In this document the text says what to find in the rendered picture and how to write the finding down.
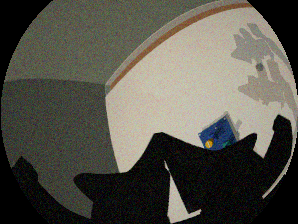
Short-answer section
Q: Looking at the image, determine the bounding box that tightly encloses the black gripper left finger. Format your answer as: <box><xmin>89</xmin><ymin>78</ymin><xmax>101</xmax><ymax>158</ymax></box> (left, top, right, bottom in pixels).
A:
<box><xmin>73</xmin><ymin>133</ymin><xmax>170</xmax><ymax>217</ymax></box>

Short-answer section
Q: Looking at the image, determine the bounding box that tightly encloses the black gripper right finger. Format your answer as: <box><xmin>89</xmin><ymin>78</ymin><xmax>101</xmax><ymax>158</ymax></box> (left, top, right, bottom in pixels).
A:
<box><xmin>158</xmin><ymin>132</ymin><xmax>258</xmax><ymax>214</ymax></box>

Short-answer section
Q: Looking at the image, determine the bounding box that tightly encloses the blue circuit board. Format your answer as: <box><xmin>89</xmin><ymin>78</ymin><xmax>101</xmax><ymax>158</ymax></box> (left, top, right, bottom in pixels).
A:
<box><xmin>198</xmin><ymin>116</ymin><xmax>237</xmax><ymax>151</ymax></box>

